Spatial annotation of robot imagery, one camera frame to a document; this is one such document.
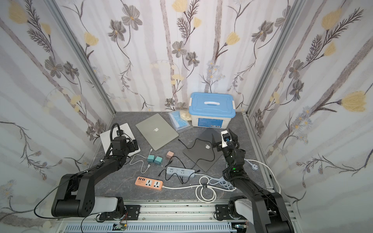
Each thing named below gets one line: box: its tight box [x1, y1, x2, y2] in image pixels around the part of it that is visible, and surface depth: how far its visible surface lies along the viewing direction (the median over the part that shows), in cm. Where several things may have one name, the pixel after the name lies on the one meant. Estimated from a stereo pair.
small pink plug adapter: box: [165, 150, 175, 160], surface depth 95 cm
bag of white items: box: [179, 110, 192, 121], surface depth 117 cm
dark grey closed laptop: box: [182, 128, 223, 173], surface depth 98 cm
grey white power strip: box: [166, 166, 196, 178], surface depth 88 cm
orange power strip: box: [135, 176, 164, 190], surface depth 84 cm
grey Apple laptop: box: [135, 113, 180, 151], surface depth 110 cm
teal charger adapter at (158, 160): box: [153, 155, 163, 166], surface depth 93 cm
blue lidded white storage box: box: [188, 92, 237, 130], surface depth 105 cm
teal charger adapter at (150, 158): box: [146, 154, 155, 163], surface depth 95 cm
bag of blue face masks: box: [168, 109, 191, 131], surface depth 116 cm
